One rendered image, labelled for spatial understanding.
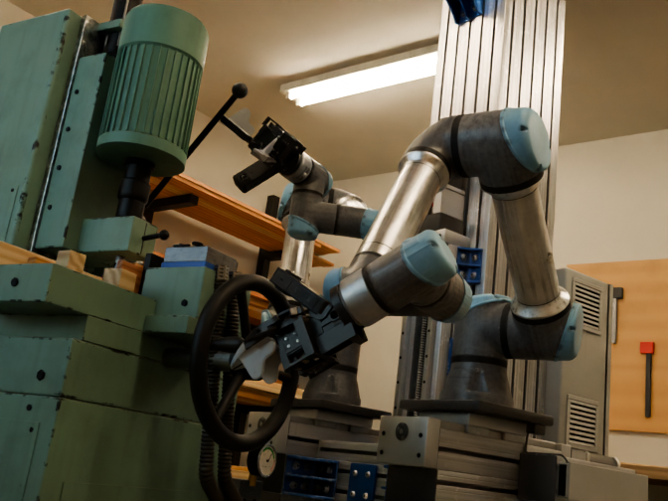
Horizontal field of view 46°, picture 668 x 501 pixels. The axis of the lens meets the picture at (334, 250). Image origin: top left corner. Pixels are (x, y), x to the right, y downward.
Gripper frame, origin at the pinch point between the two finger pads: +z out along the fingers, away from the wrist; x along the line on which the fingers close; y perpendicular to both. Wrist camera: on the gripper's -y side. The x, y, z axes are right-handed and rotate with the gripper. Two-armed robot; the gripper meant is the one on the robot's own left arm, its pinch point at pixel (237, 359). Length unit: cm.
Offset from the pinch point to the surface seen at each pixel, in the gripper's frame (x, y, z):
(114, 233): 6.7, -40.8, 21.7
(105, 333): -4.6, -14.0, 19.0
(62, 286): -15.3, -17.9, 16.5
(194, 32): 8, -74, -7
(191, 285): 5.2, -19.7, 7.6
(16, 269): -18.0, -23.6, 22.3
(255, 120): 257, -281, 90
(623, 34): 229, -166, -104
